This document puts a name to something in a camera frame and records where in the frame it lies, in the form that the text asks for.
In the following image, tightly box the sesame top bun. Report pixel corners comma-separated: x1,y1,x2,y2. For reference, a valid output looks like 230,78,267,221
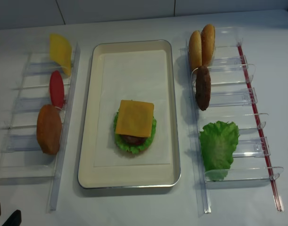
189,30,202,71

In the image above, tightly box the red tomato slice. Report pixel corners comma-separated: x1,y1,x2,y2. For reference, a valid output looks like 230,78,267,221
49,70,64,108

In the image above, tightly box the green lettuce under patty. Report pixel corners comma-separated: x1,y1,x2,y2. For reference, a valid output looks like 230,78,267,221
113,103,156,154

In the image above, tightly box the brown meat patty on burger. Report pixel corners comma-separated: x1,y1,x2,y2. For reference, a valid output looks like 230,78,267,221
120,135,147,145

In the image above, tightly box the orange cheese slice on burger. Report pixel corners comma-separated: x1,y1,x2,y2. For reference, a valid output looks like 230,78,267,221
115,100,154,137

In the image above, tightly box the yellow cheese slice in rack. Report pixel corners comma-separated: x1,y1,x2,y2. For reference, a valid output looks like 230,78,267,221
49,33,72,76

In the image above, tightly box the green lettuce leaf in rack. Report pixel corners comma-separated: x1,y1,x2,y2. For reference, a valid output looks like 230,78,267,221
199,121,239,181

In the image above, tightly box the brown meat patty in rack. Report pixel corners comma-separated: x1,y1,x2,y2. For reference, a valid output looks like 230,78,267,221
195,65,211,111

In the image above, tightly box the clear acrylic left rack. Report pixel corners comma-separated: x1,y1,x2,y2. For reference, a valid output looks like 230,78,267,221
0,44,81,211

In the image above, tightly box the clear acrylic rack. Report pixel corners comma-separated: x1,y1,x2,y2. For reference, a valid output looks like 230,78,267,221
181,27,284,214
0,44,81,211

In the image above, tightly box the orange breaded patty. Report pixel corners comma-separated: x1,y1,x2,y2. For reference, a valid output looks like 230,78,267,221
36,105,62,155

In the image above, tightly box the cream metal tray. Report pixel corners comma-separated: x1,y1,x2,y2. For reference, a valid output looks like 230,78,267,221
78,40,181,189

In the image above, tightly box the white paper liner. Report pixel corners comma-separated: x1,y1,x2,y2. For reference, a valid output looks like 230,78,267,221
94,50,171,167

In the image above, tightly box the clear acrylic right rack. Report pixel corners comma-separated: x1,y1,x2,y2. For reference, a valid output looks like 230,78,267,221
181,27,284,214

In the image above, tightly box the tan bun half in rack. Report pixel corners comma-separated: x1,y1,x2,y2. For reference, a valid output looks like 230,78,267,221
201,24,215,66

